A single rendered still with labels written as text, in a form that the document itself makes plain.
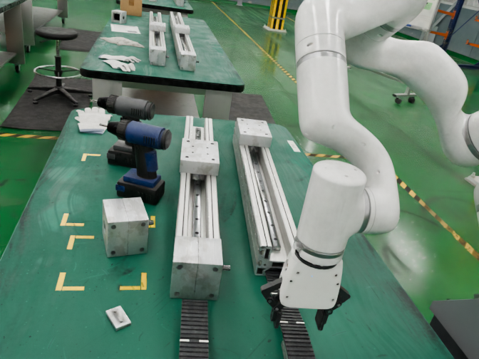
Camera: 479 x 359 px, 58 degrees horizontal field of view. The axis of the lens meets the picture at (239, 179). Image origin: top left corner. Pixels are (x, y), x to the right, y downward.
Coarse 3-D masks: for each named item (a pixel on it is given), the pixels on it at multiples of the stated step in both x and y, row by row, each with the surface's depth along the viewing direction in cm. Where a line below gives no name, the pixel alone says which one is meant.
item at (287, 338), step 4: (284, 336) 80; (288, 336) 80; (292, 336) 81; (296, 336) 81; (300, 336) 81; (304, 336) 81; (308, 336) 81; (284, 340) 79; (288, 340) 79; (292, 340) 80; (296, 340) 80; (300, 340) 80; (304, 340) 80; (308, 340) 80
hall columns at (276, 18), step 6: (276, 0) 1008; (282, 0) 1011; (276, 6) 1015; (282, 6) 1018; (270, 12) 1041; (276, 12) 1021; (282, 12) 1024; (270, 18) 1038; (276, 18) 1027; (282, 18) 1030; (270, 24) 1035; (276, 24) 1035; (282, 24) 1037
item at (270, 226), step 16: (240, 160) 142; (256, 160) 144; (272, 160) 139; (240, 176) 138; (256, 176) 133; (272, 176) 129; (256, 192) 118; (272, 192) 123; (256, 208) 111; (272, 208) 120; (288, 208) 113; (256, 224) 104; (272, 224) 110; (288, 224) 106; (256, 240) 102; (272, 240) 104; (288, 240) 101; (256, 256) 101; (272, 256) 100; (256, 272) 100
